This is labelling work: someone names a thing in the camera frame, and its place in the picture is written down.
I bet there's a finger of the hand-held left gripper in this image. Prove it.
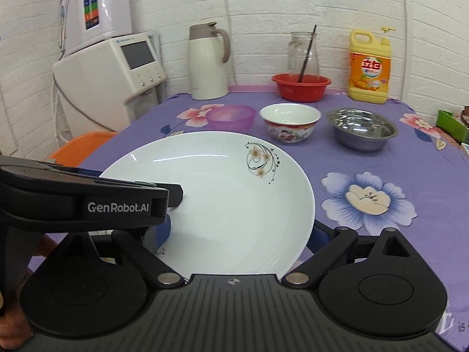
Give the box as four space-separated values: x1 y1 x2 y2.
0 155 102 180
99 177 184 209

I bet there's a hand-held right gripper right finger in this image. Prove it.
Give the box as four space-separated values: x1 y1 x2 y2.
282 219 416 287

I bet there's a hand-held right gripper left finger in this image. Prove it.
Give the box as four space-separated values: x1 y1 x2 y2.
60 214 186 287

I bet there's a white plate with flower print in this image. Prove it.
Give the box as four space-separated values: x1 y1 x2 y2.
98 131 316 279

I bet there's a person's left hand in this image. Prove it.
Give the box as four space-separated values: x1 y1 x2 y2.
0 234 56 341

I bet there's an orange plastic stool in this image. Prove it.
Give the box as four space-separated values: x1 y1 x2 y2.
46 131 118 171

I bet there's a purple floral tablecloth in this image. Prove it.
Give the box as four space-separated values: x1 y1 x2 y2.
27 84 469 345

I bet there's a white appliance with screen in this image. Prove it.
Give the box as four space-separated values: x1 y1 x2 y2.
52 33 167 136

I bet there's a purple plastic bowl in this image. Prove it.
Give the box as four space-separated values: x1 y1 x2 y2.
206 105 256 133

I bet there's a ceramic bowl with red print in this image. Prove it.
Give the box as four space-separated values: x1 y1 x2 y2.
259 103 322 145

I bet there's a stainless steel bowl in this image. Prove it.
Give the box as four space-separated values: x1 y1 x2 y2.
327 108 399 153

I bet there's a white thermos jug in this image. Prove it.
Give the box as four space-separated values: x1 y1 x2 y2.
187 23 231 100

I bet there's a red plastic basin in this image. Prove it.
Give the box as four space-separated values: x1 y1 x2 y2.
272 73 332 103

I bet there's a yellow detergent pump bottle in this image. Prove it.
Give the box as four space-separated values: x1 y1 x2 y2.
348 27 396 104

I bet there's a green box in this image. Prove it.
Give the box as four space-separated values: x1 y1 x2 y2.
436 110 469 145

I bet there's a clear glass jar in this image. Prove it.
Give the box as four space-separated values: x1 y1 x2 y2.
288 31 319 77

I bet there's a black stick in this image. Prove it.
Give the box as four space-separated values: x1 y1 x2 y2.
298 25 317 83

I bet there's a grey hose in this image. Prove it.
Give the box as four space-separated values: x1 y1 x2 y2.
57 0 70 59

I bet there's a white wall water purifier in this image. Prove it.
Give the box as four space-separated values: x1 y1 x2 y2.
60 0 133 54

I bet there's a white wall conduit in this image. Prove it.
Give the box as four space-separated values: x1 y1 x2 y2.
222 0 239 85

